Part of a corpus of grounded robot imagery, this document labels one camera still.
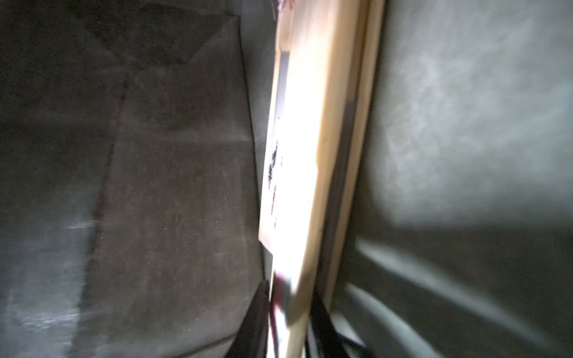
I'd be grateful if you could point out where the olive green tote bag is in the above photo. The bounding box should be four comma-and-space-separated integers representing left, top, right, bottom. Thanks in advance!
1, 1, 572, 357

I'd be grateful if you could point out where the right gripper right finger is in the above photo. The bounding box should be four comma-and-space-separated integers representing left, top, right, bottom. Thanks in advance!
306, 291, 375, 358

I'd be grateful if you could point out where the pink fan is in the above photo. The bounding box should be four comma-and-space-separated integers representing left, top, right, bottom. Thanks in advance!
259, 1, 383, 357

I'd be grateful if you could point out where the colourful floral folding fan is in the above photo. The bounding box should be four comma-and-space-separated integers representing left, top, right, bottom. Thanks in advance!
316, 0, 385, 309

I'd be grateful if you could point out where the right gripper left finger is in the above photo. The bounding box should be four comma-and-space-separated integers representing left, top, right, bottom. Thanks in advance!
224, 281, 270, 358

